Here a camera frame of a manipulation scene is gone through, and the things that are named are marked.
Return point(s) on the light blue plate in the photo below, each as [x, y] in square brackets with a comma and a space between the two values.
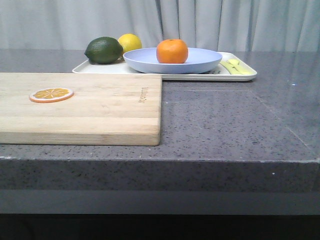
[199, 61]

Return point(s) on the dark green lime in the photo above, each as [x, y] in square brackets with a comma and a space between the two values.
[103, 50]

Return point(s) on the grey curtain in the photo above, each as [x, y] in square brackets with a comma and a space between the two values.
[223, 25]

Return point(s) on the wooden cutting board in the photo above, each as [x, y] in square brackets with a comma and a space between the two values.
[106, 109]

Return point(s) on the orange slice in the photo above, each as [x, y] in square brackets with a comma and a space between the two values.
[51, 95]

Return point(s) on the cream rectangular tray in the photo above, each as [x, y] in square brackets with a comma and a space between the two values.
[218, 74]

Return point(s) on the orange fruit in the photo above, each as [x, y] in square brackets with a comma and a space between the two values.
[172, 51]

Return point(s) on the yellow lemon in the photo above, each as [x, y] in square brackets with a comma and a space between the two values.
[130, 42]

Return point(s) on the yellow spoon on tray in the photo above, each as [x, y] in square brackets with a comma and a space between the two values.
[233, 66]

